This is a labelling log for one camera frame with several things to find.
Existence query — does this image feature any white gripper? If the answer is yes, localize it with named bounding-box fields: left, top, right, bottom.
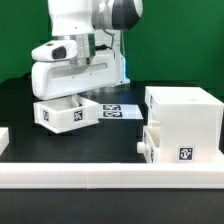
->
left=32, top=53, right=118, bottom=108

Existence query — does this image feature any white drawer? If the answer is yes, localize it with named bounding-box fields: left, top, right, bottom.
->
left=33, top=96, right=99, bottom=134
left=137, top=121, right=161, bottom=164

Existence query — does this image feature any white drawer front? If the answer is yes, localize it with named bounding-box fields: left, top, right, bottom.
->
left=137, top=121, right=161, bottom=164

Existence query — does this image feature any white drawer cabinet box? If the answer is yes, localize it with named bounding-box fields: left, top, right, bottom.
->
left=145, top=86, right=224, bottom=164

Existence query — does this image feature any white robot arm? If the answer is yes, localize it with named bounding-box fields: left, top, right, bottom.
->
left=31, top=0, right=143, bottom=100

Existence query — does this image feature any white sheet with markers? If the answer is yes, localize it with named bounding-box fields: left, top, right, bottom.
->
left=98, top=104, right=143, bottom=120

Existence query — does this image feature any white block at left edge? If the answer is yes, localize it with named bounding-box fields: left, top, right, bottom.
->
left=0, top=127, right=9, bottom=156

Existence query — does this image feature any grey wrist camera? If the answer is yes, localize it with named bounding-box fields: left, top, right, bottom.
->
left=31, top=40, right=78, bottom=62

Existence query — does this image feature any white L-shaped border wall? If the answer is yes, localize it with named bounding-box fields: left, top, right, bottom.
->
left=0, top=163, right=224, bottom=189

